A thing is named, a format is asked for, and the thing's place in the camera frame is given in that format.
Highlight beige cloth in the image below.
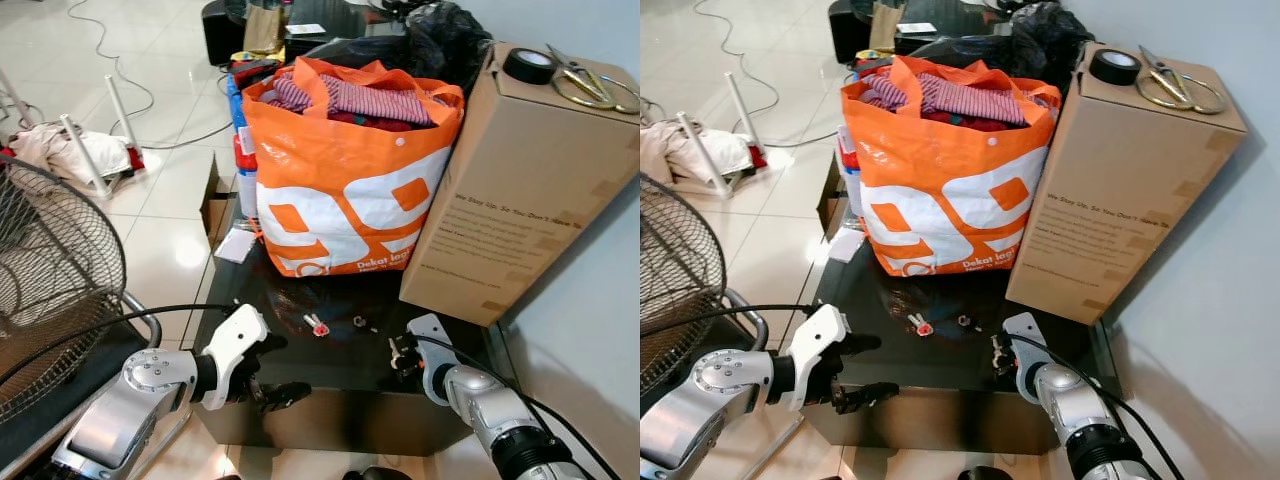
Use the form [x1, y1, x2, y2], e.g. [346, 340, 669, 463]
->
[8, 122, 131, 187]
[640, 120, 756, 187]

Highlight tall brown cardboard box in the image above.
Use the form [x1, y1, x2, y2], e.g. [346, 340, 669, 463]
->
[1005, 42, 1249, 326]
[400, 42, 641, 327]

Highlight red white striped cloth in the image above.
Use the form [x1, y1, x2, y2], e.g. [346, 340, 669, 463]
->
[865, 72, 1031, 127]
[265, 73, 437, 127]

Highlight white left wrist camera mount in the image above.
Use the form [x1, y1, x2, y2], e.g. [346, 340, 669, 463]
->
[200, 304, 269, 411]
[787, 304, 851, 411]

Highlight chrome tube frame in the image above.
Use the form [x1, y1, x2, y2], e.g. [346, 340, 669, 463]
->
[725, 288, 771, 351]
[120, 290, 163, 347]

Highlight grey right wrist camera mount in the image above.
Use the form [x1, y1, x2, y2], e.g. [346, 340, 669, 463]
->
[1003, 312, 1047, 401]
[407, 313, 453, 401]

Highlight white plastic pipe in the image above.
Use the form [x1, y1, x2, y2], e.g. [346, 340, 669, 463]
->
[677, 112, 723, 196]
[725, 72, 767, 167]
[60, 113, 109, 198]
[105, 75, 142, 171]

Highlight gold handled scissors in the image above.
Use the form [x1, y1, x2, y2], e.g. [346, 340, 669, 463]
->
[545, 45, 641, 114]
[1137, 45, 1229, 114]

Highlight orange white shopping bag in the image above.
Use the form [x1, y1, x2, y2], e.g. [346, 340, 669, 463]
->
[242, 57, 466, 279]
[842, 55, 1063, 278]

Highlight black wire fan grille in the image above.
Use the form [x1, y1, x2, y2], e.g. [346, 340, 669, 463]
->
[0, 155, 128, 421]
[640, 175, 728, 397]

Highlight brown paper bag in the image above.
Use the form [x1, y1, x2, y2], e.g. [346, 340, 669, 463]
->
[870, 0, 907, 53]
[243, 0, 287, 56]

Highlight white card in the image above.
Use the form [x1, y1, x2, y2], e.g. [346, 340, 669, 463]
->
[825, 228, 867, 263]
[215, 228, 261, 264]

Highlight thin grey floor cable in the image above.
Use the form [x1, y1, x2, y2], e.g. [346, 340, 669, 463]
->
[65, 0, 237, 151]
[690, 0, 843, 148]

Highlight black garbage bag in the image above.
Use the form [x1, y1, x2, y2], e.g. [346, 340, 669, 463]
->
[905, 0, 1094, 93]
[300, 0, 494, 91]

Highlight glossy black table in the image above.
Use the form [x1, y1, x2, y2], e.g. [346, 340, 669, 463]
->
[800, 245, 1123, 451]
[190, 245, 521, 456]

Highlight small open brown carton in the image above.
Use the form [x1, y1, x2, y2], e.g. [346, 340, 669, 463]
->
[815, 155, 852, 237]
[200, 155, 247, 247]

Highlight black speaker box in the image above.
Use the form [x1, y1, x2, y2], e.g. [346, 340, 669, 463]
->
[202, 0, 246, 67]
[828, 0, 873, 63]

